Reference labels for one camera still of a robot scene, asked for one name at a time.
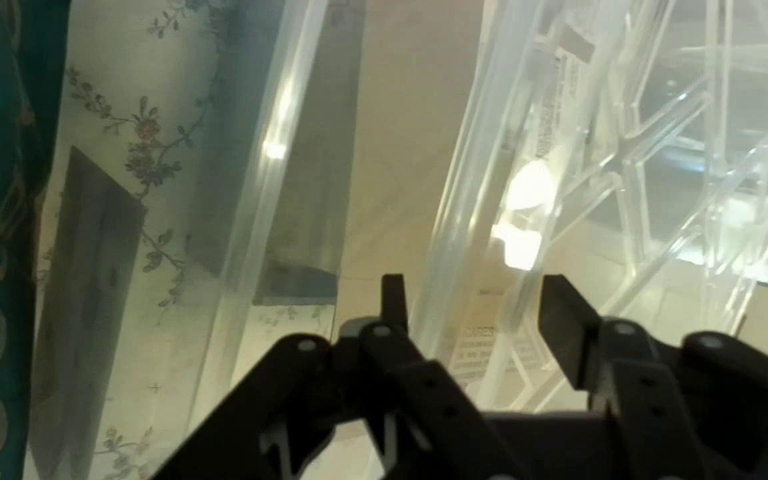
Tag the clear plastic bin lid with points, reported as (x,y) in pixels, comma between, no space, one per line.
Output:
(619,145)

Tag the clear plastic storage bin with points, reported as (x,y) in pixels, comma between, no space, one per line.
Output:
(378,128)

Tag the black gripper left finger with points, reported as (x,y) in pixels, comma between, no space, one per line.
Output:
(290,406)

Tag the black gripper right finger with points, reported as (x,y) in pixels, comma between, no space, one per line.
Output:
(654,412)

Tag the floral bed duvet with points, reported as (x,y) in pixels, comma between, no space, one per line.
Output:
(175,134)

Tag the dark teal fabric item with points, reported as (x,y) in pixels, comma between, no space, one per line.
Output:
(34,44)

